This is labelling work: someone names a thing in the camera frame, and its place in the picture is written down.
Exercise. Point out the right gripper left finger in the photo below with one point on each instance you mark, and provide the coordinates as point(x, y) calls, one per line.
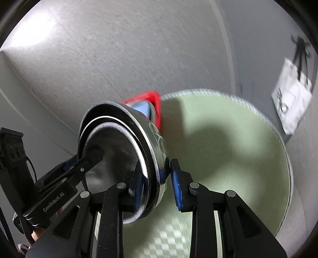
point(93, 226)

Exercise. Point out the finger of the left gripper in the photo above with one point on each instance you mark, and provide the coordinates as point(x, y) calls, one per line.
point(76, 173)
point(57, 171)

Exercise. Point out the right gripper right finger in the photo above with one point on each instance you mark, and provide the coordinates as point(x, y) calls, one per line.
point(242, 233)

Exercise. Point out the large steel bowl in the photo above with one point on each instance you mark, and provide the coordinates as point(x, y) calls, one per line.
point(148, 135)

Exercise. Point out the small steel bowl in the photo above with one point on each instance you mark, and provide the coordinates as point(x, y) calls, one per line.
point(124, 161)

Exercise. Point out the person's left hand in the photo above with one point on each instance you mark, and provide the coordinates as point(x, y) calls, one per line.
point(38, 232)

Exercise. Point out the blue plate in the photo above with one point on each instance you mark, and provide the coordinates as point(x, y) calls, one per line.
point(145, 107)

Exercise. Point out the red plastic basket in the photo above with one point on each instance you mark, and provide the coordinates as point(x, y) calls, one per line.
point(154, 98)

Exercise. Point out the white tote bag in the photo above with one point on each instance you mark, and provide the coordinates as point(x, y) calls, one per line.
point(293, 91)

